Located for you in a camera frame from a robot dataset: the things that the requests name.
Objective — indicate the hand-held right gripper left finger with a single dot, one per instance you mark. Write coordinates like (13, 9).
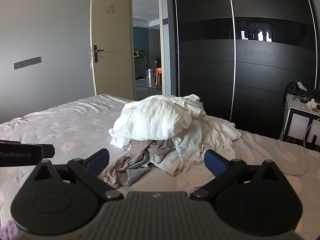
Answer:
(98, 162)

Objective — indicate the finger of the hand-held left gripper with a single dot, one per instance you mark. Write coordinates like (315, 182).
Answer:
(48, 151)

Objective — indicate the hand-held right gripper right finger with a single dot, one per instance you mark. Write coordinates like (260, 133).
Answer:
(215, 164)

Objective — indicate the white crinkled cloth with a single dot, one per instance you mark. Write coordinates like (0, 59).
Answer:
(155, 120)

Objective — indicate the white shirt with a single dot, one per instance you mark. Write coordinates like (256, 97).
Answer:
(207, 140)

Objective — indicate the taupe garment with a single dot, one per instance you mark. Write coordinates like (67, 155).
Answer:
(132, 158)

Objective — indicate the pink dotted bed sheet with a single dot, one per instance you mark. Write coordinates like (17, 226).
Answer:
(62, 120)

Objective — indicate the pink plush blanket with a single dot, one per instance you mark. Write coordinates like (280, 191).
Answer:
(7, 230)

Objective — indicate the black sliding wardrobe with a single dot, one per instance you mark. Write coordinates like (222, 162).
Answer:
(205, 80)

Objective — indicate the black white nightstand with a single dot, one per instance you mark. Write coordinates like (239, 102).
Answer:
(300, 122)

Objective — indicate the white lace tassel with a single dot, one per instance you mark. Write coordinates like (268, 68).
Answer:
(90, 64)

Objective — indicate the grey cabinet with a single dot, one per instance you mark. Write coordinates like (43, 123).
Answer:
(140, 67)

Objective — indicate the orange chair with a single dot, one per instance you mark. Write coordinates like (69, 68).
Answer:
(158, 77)

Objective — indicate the white crumpled tissue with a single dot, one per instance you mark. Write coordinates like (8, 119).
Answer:
(311, 103)

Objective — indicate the cream door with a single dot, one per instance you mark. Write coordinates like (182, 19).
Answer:
(110, 42)

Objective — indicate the dark cloth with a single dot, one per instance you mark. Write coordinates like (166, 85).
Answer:
(312, 92)

